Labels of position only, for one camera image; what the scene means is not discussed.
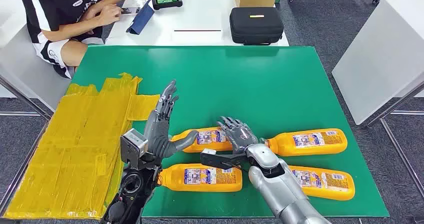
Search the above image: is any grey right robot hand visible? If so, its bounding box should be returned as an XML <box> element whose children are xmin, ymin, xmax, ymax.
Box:
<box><xmin>216</xmin><ymin>116</ymin><xmax>259</xmax><ymax>154</ymax></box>

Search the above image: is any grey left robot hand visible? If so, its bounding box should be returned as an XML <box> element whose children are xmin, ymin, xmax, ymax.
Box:
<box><xmin>143</xmin><ymin>80</ymin><xmax>200</xmax><ymax>160</ymax></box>

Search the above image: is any orange bottle with clear cap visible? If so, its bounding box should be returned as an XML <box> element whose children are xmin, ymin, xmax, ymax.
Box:
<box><xmin>288</xmin><ymin>165</ymin><xmax>356</xmax><ymax>202</ymax></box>
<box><xmin>259</xmin><ymin>128</ymin><xmax>348</xmax><ymax>157</ymax></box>
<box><xmin>171</xmin><ymin>127</ymin><xmax>234</xmax><ymax>154</ymax></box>
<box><xmin>157</xmin><ymin>163</ymin><xmax>243</xmax><ymax>193</ymax></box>

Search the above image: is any green table mat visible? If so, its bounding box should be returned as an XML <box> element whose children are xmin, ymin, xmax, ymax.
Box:
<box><xmin>71</xmin><ymin>45</ymin><xmax>390</xmax><ymax>218</ymax></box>

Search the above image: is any yellow taped cardboard sheet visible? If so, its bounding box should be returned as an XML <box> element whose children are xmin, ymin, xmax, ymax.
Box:
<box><xmin>3</xmin><ymin>72</ymin><xmax>161</xmax><ymax>221</ymax></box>

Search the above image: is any black zippered case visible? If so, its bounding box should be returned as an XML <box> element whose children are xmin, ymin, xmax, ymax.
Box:
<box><xmin>229</xmin><ymin>6</ymin><xmax>285</xmax><ymax>47</ymax></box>

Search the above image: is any blue tablet cover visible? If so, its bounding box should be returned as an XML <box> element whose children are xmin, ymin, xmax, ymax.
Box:
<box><xmin>125</xmin><ymin>0</ymin><xmax>156</xmax><ymax>36</ymax></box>

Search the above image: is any smartphone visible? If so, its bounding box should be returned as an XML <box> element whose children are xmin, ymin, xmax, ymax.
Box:
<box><xmin>120</xmin><ymin>6</ymin><xmax>142</xmax><ymax>16</ymax></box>

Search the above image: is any white bench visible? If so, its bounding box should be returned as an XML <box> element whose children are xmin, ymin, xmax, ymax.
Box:
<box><xmin>0</xmin><ymin>0</ymin><xmax>72</xmax><ymax>112</ymax></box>

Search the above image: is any large white table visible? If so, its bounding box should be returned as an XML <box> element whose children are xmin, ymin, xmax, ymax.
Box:
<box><xmin>331</xmin><ymin>0</ymin><xmax>424</xmax><ymax>126</ymax></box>

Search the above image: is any person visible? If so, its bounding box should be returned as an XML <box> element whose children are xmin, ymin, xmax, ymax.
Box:
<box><xmin>15</xmin><ymin>0</ymin><xmax>133</xmax><ymax>80</ymax></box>

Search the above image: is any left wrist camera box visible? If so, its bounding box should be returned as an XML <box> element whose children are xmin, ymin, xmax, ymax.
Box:
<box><xmin>120</xmin><ymin>128</ymin><xmax>149</xmax><ymax>170</ymax></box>

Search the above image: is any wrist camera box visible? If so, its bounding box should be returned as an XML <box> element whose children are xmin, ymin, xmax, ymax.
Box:
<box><xmin>120</xmin><ymin>128</ymin><xmax>149</xmax><ymax>170</ymax></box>
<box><xmin>200</xmin><ymin>148</ymin><xmax>249</xmax><ymax>171</ymax></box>

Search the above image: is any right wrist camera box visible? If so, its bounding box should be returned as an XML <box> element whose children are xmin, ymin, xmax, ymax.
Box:
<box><xmin>200</xmin><ymin>148</ymin><xmax>249</xmax><ymax>171</ymax></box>

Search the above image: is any metal table frame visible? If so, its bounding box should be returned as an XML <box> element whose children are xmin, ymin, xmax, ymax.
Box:
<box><xmin>365</xmin><ymin>81</ymin><xmax>424</xmax><ymax>199</ymax></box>
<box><xmin>0</xmin><ymin>75</ymin><xmax>52</xmax><ymax>213</ymax></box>

